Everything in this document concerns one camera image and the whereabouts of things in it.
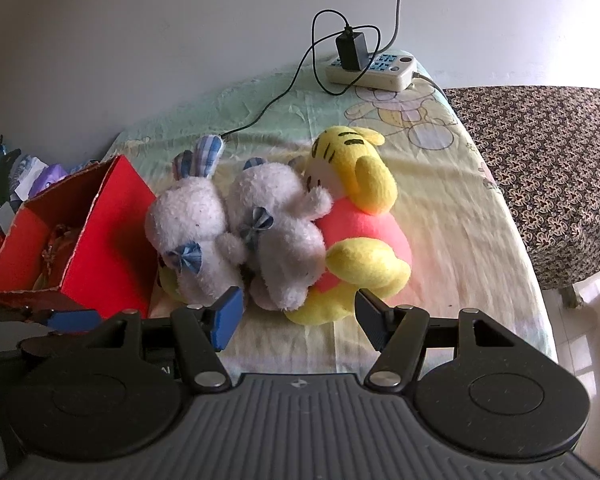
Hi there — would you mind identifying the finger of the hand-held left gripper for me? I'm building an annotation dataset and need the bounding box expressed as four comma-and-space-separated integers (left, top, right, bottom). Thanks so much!
19, 309, 102, 354

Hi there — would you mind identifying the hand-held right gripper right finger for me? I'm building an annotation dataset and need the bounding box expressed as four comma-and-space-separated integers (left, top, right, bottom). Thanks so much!
355, 288, 524, 392

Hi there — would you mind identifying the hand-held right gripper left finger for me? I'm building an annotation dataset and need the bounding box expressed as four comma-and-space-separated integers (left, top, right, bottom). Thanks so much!
94, 287, 244, 394

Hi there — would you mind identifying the green plush toy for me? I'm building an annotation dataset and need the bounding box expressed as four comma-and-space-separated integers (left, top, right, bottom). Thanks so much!
157, 264, 187, 304

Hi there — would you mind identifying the red cardboard box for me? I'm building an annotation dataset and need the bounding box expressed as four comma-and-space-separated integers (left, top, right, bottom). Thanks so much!
0, 155, 159, 319

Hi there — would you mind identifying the yellow tiger plush toy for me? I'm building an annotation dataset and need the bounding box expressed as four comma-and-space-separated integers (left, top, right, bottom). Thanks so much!
282, 126, 414, 326

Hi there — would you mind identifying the white bunny plush toy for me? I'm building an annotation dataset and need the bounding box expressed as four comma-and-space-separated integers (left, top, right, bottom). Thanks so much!
223, 157, 334, 311
145, 133, 249, 307

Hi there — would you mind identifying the cartoon printed bed sheet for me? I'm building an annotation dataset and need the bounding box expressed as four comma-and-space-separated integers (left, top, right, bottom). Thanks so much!
99, 62, 560, 373

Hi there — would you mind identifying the purple tissue pack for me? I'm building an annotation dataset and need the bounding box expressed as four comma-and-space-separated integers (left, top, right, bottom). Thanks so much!
30, 163, 72, 197

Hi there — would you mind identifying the white crumpled paper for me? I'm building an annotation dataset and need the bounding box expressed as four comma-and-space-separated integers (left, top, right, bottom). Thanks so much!
10, 155, 47, 202

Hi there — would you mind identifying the grey furniture leg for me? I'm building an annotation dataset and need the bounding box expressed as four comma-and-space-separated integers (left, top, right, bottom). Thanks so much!
561, 284, 587, 312

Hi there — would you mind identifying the brown patterned cloth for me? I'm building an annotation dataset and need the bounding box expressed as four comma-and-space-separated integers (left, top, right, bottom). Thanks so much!
442, 85, 600, 294

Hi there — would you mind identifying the white power strip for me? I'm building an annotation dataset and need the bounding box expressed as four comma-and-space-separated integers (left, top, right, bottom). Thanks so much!
327, 49, 421, 92

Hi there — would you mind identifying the black charger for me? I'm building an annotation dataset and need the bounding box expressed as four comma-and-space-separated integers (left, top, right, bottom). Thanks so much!
334, 31, 370, 72

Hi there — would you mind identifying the black charging cable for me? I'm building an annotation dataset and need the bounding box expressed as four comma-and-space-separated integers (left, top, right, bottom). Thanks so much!
220, 9, 382, 144

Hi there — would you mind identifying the grey power cable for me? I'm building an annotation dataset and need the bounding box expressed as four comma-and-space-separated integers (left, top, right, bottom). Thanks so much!
371, 0, 404, 57

